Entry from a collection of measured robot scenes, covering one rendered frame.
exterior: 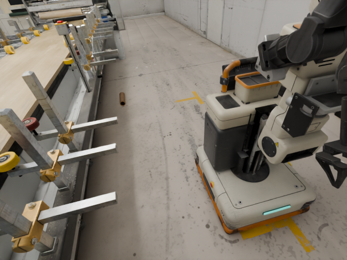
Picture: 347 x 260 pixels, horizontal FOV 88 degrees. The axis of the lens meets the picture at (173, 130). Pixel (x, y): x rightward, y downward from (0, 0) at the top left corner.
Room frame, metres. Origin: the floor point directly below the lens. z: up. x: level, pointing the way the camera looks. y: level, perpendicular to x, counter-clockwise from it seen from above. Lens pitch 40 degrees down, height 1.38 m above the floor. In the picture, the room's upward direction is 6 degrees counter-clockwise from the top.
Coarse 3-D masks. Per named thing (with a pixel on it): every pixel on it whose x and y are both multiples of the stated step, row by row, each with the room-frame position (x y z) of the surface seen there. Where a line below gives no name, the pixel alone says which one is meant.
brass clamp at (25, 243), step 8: (24, 208) 0.31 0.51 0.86; (40, 208) 0.31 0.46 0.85; (48, 208) 0.33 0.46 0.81; (24, 216) 0.29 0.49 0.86; (32, 216) 0.28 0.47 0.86; (32, 224) 0.26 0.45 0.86; (40, 224) 0.27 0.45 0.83; (32, 232) 0.24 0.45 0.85; (40, 232) 0.25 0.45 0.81; (16, 240) 0.22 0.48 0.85; (24, 240) 0.22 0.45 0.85; (32, 240) 0.22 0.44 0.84; (16, 248) 0.20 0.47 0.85; (24, 248) 0.20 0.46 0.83; (32, 248) 0.21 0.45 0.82
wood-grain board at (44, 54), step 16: (48, 32) 3.31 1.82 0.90; (32, 48) 2.33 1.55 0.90; (48, 48) 2.24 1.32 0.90; (64, 48) 2.16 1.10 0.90; (0, 64) 1.81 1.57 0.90; (16, 64) 1.76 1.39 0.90; (32, 64) 1.70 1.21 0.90; (48, 64) 1.65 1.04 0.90; (0, 80) 1.38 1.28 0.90; (16, 80) 1.35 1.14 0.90; (48, 80) 1.28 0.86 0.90; (0, 96) 1.09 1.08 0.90; (16, 96) 1.07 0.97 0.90; (32, 96) 1.04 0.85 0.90; (16, 112) 0.86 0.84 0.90; (32, 112) 0.89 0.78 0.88; (0, 128) 0.72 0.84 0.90; (0, 144) 0.60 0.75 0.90
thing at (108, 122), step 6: (102, 120) 0.82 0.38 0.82; (108, 120) 0.81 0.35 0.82; (114, 120) 0.81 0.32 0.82; (72, 126) 0.79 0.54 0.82; (78, 126) 0.78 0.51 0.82; (84, 126) 0.78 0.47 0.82; (90, 126) 0.78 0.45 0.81; (96, 126) 0.79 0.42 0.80; (102, 126) 0.79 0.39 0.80; (42, 132) 0.77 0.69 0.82; (48, 132) 0.76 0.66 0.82; (54, 132) 0.75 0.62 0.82; (36, 138) 0.73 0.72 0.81; (42, 138) 0.74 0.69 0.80; (48, 138) 0.74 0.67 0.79
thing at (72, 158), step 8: (112, 144) 0.59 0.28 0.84; (80, 152) 0.56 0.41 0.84; (88, 152) 0.55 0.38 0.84; (96, 152) 0.55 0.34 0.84; (104, 152) 0.56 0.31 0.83; (112, 152) 0.56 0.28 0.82; (64, 160) 0.53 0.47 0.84; (72, 160) 0.53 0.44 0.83; (80, 160) 0.54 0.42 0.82; (16, 168) 0.51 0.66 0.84; (24, 168) 0.50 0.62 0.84; (32, 168) 0.50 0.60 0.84
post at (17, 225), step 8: (0, 200) 0.26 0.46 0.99; (0, 208) 0.25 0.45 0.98; (8, 208) 0.26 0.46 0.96; (0, 216) 0.23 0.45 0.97; (8, 216) 0.24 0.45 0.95; (16, 216) 0.25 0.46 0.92; (0, 224) 0.23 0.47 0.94; (8, 224) 0.23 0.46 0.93; (16, 224) 0.24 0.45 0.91; (24, 224) 0.25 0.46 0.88; (8, 232) 0.23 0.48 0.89; (16, 232) 0.23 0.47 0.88; (24, 232) 0.23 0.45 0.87; (40, 240) 0.24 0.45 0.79; (48, 240) 0.25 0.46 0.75; (40, 248) 0.23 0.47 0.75; (48, 248) 0.23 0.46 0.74
